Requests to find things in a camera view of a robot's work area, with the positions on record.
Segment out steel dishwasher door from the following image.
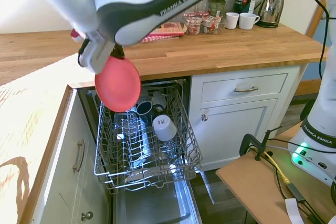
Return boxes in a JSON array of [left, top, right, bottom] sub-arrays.
[[112, 170, 203, 224]]

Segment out steel drawer handle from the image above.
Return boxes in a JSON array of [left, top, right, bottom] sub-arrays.
[[234, 86, 259, 93], [72, 139, 86, 174]]

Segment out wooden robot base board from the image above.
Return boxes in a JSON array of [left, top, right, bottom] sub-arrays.
[[215, 125, 336, 224]]

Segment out tall glass jar gingham lid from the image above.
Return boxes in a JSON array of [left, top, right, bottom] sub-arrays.
[[194, 0, 212, 13]]

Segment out black mug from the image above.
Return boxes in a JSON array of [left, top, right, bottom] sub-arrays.
[[135, 100, 164, 116]]

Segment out steel electric kettle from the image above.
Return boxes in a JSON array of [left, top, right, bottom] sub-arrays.
[[255, 0, 286, 28]]

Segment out jar with green lid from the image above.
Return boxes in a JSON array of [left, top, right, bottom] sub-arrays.
[[211, 0, 227, 17]]

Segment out white mug with print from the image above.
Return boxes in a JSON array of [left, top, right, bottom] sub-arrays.
[[152, 114, 177, 142]]

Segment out white paper tag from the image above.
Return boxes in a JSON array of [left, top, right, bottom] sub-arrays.
[[285, 197, 307, 224]]

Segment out pink round plate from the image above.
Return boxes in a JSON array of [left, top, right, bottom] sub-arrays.
[[94, 55, 142, 113]]

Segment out small white cup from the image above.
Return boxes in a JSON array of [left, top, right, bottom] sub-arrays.
[[225, 12, 240, 30]]

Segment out clear drinking glass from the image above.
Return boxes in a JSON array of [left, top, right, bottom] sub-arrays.
[[113, 113, 138, 142]]

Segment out yellow cable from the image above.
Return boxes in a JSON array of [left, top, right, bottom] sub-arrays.
[[264, 149, 290, 185]]

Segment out wire dishwasher rack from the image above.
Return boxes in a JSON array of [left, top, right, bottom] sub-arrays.
[[93, 81, 203, 190]]

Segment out white cup with handle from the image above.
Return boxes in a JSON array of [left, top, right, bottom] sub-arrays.
[[238, 12, 261, 30]]

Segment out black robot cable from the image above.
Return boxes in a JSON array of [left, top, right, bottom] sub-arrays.
[[282, 0, 332, 81]]

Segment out yoghurt cup with printed lid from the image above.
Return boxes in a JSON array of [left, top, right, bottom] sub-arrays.
[[184, 16, 203, 36], [201, 15, 221, 35]]

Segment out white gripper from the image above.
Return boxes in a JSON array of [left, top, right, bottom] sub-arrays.
[[78, 31, 127, 75]]

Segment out pink cookbook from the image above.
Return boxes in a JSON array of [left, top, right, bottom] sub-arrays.
[[142, 21, 186, 44]]

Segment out black table clamp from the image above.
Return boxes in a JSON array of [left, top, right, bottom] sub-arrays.
[[239, 129, 271, 162]]

